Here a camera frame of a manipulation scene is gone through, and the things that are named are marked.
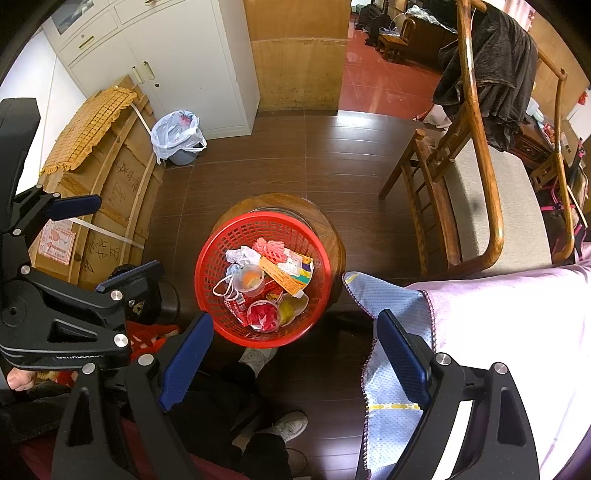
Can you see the white plastic bin bag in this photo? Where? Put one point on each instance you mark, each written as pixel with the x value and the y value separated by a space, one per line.
pixel 175 129

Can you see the person's left hand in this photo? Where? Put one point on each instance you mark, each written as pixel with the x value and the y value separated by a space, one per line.
pixel 21 379

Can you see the light blue face mask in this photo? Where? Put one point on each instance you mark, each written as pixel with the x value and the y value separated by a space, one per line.
pixel 228 279

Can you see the red plastic mesh basket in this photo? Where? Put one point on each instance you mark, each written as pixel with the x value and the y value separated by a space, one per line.
pixel 207 277

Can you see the colourful printed carton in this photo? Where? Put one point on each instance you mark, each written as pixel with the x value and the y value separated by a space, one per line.
pixel 300 267

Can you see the white tissue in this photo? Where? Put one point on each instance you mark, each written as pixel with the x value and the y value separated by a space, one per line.
pixel 242 254

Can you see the red patterned cloth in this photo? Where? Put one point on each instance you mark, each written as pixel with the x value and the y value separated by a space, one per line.
pixel 152 332

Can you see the pink folding frame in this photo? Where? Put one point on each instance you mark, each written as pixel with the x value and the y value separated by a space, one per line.
pixel 561 221

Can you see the light blue dotted cloth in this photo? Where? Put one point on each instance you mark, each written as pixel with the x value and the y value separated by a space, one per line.
pixel 392 295

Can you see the round wooden stool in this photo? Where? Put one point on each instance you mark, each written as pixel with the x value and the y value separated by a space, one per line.
pixel 277 201

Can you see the cardboard box with mat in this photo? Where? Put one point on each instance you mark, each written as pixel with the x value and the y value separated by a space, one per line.
pixel 115 194

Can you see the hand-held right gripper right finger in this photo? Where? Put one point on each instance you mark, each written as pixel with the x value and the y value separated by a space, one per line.
pixel 406 360

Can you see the purple tablecloth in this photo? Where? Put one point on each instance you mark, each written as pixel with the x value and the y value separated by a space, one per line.
pixel 508 323

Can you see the person's black trouser leg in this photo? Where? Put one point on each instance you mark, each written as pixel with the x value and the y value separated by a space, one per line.
pixel 217 397
pixel 268 457

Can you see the red white lattice wrapper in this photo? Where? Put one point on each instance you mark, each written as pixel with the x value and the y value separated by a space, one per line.
pixel 272 249

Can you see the white red printed packet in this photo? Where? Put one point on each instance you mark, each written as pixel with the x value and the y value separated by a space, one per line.
pixel 235 307

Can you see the carved wooden chair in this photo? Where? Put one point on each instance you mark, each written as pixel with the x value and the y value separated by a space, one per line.
pixel 392 44

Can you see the grey waste bin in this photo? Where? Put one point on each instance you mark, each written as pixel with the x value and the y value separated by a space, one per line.
pixel 184 158

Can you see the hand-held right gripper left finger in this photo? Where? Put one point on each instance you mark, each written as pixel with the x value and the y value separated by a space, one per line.
pixel 184 364

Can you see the orange paper packet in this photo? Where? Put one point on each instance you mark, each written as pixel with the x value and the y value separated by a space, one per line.
pixel 277 277

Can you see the yellow wrapper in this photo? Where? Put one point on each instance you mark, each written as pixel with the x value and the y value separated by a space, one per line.
pixel 291 307

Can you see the wooden armchair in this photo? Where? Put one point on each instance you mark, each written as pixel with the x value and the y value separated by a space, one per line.
pixel 494 221

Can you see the clear cup with red scraps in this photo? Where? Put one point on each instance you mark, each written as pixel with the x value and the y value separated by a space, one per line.
pixel 263 316

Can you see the white metal cabinet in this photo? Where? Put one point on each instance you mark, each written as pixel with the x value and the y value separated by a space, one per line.
pixel 194 69

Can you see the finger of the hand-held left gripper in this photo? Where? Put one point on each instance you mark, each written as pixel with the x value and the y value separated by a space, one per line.
pixel 74 206
pixel 134 274

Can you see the dark wooden side table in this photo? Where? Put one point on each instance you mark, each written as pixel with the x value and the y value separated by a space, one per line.
pixel 535 143

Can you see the dark brown garment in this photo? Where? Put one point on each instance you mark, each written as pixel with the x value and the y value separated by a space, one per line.
pixel 494 69

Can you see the yellow woven mat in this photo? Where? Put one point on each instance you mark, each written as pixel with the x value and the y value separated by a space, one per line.
pixel 87 129

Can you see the black round object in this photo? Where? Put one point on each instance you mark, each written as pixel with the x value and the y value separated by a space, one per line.
pixel 157 300

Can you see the beige seat cushion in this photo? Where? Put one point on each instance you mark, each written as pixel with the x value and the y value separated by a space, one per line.
pixel 517 207

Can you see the white sneaker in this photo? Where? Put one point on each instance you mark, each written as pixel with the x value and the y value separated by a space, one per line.
pixel 258 357
pixel 288 424

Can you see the clear cup with orange peel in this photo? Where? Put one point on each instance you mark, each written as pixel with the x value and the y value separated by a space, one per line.
pixel 249 277

